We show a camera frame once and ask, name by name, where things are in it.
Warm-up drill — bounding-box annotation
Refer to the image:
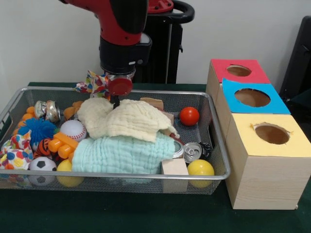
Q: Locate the mint green muslin cloth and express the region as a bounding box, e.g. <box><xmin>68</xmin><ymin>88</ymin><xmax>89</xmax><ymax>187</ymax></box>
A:
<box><xmin>72</xmin><ymin>133</ymin><xmax>176</xmax><ymax>175</ymax></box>

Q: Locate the yellow smiley ball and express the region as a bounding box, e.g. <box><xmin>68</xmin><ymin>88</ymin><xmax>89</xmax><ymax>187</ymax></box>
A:
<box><xmin>188</xmin><ymin>159</ymin><xmax>215</xmax><ymax>189</ymax></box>

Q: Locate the pale yellow muslin cloth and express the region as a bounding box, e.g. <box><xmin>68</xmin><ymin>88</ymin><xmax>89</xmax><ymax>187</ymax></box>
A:
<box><xmin>77</xmin><ymin>97</ymin><xmax>178</xmax><ymax>143</ymax></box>

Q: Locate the black and white soccer ball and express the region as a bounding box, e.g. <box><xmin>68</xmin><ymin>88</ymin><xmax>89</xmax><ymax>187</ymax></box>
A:
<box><xmin>28</xmin><ymin>156</ymin><xmax>57</xmax><ymax>187</ymax></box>

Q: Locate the clear mesh bin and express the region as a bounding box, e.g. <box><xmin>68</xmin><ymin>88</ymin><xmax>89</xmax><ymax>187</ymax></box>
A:
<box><xmin>0</xmin><ymin>86</ymin><xmax>230</xmax><ymax>196</ymax></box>

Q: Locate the colourful polka-dot cloth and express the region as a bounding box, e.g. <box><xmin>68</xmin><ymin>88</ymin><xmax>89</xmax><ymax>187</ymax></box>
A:
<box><xmin>74</xmin><ymin>70</ymin><xmax>110</xmax><ymax>95</ymax></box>

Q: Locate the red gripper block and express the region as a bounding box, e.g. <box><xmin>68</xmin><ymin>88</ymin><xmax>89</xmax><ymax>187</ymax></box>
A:
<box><xmin>107</xmin><ymin>75</ymin><xmax>133</xmax><ymax>108</ymax></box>

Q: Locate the white baseball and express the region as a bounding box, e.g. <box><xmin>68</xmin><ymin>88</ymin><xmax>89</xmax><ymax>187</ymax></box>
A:
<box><xmin>60</xmin><ymin>119</ymin><xmax>87</xmax><ymax>142</ymax></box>

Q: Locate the blue spiky rubber ball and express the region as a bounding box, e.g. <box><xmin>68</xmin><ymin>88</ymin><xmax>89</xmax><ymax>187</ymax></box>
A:
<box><xmin>18</xmin><ymin>118</ymin><xmax>58</xmax><ymax>144</ymax></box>

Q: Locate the wooden box with three holes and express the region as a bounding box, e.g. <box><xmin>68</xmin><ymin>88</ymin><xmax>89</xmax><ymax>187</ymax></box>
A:
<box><xmin>205</xmin><ymin>59</ymin><xmax>311</xmax><ymax>210</ymax></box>

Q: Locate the small wooden cube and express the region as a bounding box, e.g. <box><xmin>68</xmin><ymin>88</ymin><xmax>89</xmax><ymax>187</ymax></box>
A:
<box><xmin>161</xmin><ymin>158</ymin><xmax>189</xmax><ymax>176</ymax></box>

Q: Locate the crushed silver can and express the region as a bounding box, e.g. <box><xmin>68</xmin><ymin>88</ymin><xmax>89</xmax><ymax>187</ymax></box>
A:
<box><xmin>34</xmin><ymin>100</ymin><xmax>61</xmax><ymax>123</ymax></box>

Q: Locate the black chair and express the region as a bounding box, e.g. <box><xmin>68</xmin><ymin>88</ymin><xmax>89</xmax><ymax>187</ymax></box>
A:
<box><xmin>279</xmin><ymin>16</ymin><xmax>311</xmax><ymax>122</ymax></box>

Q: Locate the red ball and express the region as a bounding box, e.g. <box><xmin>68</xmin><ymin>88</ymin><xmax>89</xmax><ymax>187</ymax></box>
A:
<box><xmin>180</xmin><ymin>106</ymin><xmax>200</xmax><ymax>126</ymax></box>

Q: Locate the black soda can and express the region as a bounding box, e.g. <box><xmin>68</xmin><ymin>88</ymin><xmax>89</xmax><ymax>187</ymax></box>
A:
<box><xmin>183</xmin><ymin>141</ymin><xmax>213</xmax><ymax>163</ymax></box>

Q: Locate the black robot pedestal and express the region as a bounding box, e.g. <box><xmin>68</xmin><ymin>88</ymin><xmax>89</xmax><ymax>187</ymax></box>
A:
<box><xmin>134</xmin><ymin>0</ymin><xmax>195</xmax><ymax>84</ymax></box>

